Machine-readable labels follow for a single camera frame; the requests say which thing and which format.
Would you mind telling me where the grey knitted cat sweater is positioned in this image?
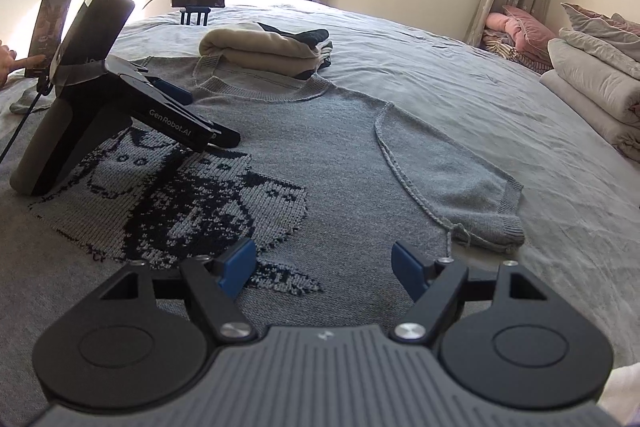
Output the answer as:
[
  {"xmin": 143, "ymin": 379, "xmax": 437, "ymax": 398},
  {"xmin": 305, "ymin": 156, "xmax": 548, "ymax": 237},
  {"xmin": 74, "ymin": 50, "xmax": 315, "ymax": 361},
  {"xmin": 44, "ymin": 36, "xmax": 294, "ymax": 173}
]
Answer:
[{"xmin": 23, "ymin": 57, "xmax": 524, "ymax": 296}]

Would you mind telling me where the person's hand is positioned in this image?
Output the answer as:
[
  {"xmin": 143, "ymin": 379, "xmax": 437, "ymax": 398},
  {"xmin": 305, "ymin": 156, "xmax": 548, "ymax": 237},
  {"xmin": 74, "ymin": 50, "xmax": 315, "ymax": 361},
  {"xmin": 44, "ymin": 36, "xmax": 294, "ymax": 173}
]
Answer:
[{"xmin": 0, "ymin": 41, "xmax": 46, "ymax": 88}]

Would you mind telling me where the blue phone stand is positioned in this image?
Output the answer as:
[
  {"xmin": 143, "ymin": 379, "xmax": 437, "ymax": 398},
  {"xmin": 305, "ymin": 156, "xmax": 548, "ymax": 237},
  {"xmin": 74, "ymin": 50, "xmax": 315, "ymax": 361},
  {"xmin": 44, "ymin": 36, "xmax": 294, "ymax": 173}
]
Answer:
[{"xmin": 180, "ymin": 6, "xmax": 212, "ymax": 26}]

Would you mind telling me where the upright black smartphone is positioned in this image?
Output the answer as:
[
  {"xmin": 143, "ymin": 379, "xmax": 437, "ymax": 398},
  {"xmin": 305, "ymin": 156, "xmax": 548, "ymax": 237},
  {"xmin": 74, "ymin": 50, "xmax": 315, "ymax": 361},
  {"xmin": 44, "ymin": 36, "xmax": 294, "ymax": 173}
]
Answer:
[{"xmin": 25, "ymin": 0, "xmax": 72, "ymax": 78}]

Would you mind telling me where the folded beige garment stack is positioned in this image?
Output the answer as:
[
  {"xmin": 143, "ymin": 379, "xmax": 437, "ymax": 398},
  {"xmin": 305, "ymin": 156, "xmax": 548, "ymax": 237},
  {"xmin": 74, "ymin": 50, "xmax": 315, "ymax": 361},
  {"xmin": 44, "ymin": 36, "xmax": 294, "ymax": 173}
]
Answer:
[{"xmin": 198, "ymin": 23, "xmax": 333, "ymax": 80}]

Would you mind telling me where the grey bed sheet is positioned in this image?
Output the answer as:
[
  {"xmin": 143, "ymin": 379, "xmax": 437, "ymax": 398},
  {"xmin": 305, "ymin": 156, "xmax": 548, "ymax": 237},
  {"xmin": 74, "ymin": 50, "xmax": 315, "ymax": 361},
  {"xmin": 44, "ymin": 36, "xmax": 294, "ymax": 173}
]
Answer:
[{"xmin": 0, "ymin": 0, "xmax": 640, "ymax": 427}]

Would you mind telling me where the white garment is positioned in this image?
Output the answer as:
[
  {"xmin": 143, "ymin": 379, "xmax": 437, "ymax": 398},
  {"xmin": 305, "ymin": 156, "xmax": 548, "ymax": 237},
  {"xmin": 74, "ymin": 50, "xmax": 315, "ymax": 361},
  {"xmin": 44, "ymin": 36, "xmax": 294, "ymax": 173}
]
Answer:
[{"xmin": 598, "ymin": 363, "xmax": 640, "ymax": 426}]

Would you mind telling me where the pink pillow pile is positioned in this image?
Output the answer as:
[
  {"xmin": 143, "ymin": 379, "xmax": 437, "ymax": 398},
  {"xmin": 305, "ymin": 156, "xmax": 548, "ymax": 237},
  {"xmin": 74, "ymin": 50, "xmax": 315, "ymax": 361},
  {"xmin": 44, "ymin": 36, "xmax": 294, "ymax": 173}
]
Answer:
[{"xmin": 480, "ymin": 6, "xmax": 556, "ymax": 75}]

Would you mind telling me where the folded grey duvet stack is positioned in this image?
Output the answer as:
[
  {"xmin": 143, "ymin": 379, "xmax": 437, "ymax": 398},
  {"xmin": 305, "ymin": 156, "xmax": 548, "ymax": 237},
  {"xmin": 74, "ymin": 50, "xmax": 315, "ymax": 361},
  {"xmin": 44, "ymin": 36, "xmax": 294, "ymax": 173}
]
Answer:
[{"xmin": 540, "ymin": 3, "xmax": 640, "ymax": 161}]

